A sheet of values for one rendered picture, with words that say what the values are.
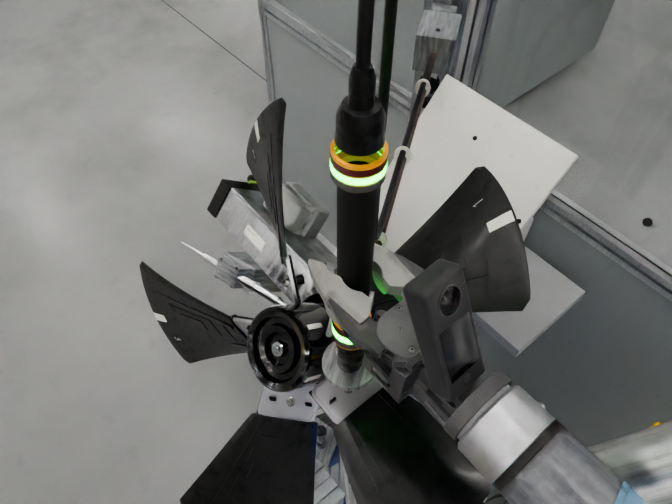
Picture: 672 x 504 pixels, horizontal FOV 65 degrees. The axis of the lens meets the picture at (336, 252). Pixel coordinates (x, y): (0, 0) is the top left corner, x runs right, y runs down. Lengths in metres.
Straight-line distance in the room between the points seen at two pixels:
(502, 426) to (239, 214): 0.71
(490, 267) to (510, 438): 0.23
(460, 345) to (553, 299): 0.88
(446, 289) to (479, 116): 0.54
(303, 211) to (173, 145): 2.06
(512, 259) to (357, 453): 0.32
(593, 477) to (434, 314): 0.17
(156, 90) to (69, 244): 1.16
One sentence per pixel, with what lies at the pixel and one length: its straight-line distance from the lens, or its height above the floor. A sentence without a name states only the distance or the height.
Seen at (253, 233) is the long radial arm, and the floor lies 1.12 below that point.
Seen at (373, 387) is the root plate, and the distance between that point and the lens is 0.77.
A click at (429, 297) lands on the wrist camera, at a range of 0.40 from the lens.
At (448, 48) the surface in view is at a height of 1.37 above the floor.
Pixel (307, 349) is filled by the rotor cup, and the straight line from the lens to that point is 0.71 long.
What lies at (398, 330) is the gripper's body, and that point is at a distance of 0.48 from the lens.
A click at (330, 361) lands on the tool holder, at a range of 0.69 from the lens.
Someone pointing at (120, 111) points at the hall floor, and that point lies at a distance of 3.32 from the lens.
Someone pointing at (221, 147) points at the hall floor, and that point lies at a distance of 2.92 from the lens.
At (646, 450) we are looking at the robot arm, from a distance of 0.58.
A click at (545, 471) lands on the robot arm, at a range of 0.45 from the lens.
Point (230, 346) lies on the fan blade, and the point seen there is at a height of 1.06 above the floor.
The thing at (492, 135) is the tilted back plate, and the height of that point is 1.33.
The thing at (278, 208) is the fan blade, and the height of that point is 1.32.
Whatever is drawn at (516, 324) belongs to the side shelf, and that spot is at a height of 0.86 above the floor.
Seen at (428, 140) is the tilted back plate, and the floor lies 1.28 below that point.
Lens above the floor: 1.89
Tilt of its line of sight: 52 degrees down
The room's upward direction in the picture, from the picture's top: straight up
